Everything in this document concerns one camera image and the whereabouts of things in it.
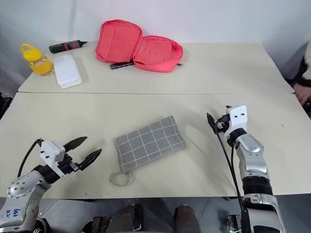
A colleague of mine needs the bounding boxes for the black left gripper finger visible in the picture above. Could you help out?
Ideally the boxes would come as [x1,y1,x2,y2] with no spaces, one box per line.
[63,136,88,153]
[78,148,103,171]

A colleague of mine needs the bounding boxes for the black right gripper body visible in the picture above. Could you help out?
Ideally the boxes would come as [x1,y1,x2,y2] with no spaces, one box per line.
[215,113,230,133]

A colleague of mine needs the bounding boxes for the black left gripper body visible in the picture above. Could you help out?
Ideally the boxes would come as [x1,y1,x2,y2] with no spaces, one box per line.
[57,153,81,176]

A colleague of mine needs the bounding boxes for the grey checked fabric pouch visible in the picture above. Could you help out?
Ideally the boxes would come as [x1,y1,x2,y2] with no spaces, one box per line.
[114,115,188,175]

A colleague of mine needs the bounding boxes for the brown dark block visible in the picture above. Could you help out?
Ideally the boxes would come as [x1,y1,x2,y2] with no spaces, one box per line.
[82,216,110,233]

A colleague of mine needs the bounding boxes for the dark rounded shape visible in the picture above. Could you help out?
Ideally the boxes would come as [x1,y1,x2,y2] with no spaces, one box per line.
[109,205,144,233]
[173,205,201,233]

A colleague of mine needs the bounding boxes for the white rectangular box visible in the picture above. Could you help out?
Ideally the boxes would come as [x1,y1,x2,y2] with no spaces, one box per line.
[52,54,83,89]

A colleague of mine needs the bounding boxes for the black chair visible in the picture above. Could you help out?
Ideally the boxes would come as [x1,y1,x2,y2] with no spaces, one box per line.
[0,92,13,119]

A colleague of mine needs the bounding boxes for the yellow-lidded jar of orange liquid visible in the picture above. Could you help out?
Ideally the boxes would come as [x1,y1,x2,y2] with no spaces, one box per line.
[19,43,54,77]

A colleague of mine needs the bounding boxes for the seated person in white clothing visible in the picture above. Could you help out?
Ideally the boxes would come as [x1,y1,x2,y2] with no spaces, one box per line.
[294,43,311,105]

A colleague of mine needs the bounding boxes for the flat black bar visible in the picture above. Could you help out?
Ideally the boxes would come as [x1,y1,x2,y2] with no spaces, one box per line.
[110,62,135,71]

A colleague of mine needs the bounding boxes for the open red fabric pouch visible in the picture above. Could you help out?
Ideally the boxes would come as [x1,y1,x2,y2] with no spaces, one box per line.
[94,19,183,73]

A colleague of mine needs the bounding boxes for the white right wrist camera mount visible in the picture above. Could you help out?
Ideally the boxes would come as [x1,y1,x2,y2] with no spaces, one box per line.
[224,105,248,139]

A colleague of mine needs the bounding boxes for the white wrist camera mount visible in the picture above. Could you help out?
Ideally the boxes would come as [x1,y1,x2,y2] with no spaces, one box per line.
[224,105,248,139]
[40,140,66,176]

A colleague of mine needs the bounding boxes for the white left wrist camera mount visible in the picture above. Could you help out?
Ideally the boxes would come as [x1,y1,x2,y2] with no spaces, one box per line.
[40,140,66,176]

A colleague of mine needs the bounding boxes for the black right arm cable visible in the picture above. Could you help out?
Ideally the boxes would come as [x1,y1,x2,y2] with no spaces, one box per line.
[215,116,250,233]

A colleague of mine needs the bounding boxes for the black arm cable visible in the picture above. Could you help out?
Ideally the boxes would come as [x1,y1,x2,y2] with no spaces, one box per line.
[215,116,250,233]
[17,138,44,177]

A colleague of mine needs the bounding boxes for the zipper pull ring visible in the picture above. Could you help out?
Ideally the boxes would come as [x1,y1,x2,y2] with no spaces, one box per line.
[109,171,133,187]

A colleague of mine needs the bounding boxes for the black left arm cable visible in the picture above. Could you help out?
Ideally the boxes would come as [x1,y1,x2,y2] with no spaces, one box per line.
[17,138,44,177]

